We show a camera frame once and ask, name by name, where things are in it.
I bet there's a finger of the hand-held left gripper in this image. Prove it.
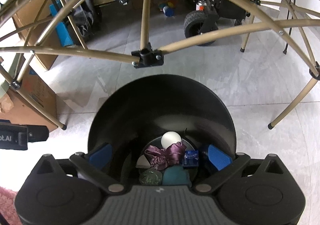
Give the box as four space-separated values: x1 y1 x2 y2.
27 126 50 144

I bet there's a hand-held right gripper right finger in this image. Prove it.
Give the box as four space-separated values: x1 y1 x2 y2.
194 143 295 196

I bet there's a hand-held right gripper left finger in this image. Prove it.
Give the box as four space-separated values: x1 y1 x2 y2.
25 143 126 196

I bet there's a small blue box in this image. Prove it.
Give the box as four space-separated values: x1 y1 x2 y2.
182 149 200 168

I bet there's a white foam wedge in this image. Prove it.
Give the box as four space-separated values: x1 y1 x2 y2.
136 154 152 169

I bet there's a teal cloth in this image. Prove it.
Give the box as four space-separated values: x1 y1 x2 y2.
162 165 192 187

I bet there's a white ball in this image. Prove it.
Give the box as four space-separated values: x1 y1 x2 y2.
161 131 182 149

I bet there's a plastic wrap ball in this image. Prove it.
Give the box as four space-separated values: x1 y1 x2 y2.
139 168 163 186

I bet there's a black trash bin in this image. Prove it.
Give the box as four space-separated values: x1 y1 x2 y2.
87 74 237 187

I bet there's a person's left forearm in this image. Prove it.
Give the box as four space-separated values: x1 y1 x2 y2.
0 186 19 225

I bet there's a cardboard box with green liner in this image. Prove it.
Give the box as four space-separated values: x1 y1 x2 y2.
0 62 59 133

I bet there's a brown cardboard box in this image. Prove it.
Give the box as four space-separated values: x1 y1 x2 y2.
11 0 65 72

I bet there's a tall blue carton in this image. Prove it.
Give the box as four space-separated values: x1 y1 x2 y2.
49 2 75 48

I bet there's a tan folding table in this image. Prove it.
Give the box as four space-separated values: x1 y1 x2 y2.
0 0 320 130

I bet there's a folding utility wagon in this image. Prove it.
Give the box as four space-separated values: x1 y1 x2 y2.
92 0 258 47

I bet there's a hanging black bag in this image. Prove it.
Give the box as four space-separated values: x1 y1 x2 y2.
64 0 103 40

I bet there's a blue can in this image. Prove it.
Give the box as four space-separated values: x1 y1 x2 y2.
162 5 175 17

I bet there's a black camera tripod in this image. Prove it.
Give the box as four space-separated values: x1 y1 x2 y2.
277 0 300 54

